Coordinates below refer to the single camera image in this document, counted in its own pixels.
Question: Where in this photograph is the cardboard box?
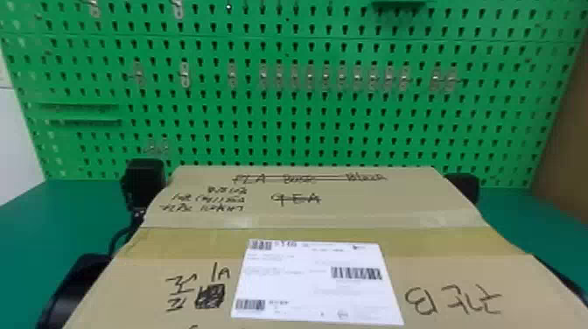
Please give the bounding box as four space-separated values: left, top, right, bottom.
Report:
62 164 588 329

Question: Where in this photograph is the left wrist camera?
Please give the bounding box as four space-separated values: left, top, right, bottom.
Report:
120 157 167 212

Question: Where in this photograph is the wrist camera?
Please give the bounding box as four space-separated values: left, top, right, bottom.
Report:
443 172 481 206
120 157 167 212

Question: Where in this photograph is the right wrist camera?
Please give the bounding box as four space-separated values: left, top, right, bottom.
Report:
443 172 481 206

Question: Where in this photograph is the black cable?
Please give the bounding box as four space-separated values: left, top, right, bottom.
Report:
107 224 139 257

